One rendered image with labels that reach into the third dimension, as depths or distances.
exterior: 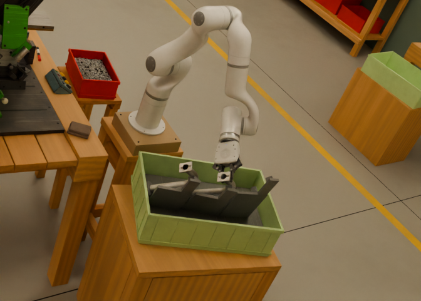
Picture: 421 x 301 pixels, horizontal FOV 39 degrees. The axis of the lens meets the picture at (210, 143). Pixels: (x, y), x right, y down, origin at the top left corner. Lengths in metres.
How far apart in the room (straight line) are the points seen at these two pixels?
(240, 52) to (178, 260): 0.89
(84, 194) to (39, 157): 0.33
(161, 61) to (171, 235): 0.78
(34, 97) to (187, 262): 1.11
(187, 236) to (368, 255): 2.18
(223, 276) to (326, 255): 1.73
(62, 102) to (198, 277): 1.09
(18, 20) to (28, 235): 1.25
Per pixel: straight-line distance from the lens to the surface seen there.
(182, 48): 2.67
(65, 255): 3.18
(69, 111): 2.98
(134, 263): 2.49
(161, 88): 2.84
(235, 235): 2.61
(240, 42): 2.43
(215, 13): 2.50
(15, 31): 3.00
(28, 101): 2.98
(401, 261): 4.65
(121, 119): 2.98
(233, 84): 2.47
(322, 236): 4.41
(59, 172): 3.55
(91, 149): 2.77
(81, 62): 3.45
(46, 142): 2.78
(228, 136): 2.49
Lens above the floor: 2.55
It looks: 32 degrees down
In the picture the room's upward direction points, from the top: 23 degrees clockwise
